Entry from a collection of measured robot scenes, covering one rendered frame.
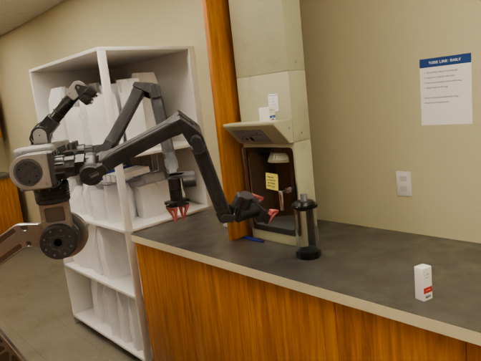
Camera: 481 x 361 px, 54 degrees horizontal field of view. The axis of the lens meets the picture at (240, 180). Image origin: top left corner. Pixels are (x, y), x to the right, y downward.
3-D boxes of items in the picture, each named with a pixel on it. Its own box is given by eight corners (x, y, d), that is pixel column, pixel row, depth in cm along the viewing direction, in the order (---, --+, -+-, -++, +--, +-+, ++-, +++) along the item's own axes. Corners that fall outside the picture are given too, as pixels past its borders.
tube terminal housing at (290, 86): (286, 224, 249) (273, 76, 235) (337, 232, 225) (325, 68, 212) (253, 237, 232) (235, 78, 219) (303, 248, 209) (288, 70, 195)
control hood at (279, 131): (243, 142, 224) (240, 121, 222) (294, 142, 200) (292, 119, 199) (224, 146, 217) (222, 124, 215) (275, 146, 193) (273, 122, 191)
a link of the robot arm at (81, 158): (71, 155, 167) (69, 162, 162) (100, 151, 168) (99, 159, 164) (76, 177, 172) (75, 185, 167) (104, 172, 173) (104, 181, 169)
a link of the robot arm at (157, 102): (148, 94, 230) (147, 84, 219) (159, 92, 231) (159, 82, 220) (167, 177, 221) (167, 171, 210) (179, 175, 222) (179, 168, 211)
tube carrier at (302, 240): (312, 247, 204) (308, 199, 200) (326, 254, 194) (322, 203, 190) (290, 253, 200) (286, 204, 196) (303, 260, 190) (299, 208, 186)
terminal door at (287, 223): (253, 228, 231) (244, 147, 224) (300, 237, 208) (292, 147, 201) (251, 228, 230) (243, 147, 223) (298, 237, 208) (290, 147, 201)
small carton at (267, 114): (265, 121, 205) (264, 107, 204) (275, 120, 202) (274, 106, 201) (260, 122, 201) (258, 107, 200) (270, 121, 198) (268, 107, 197)
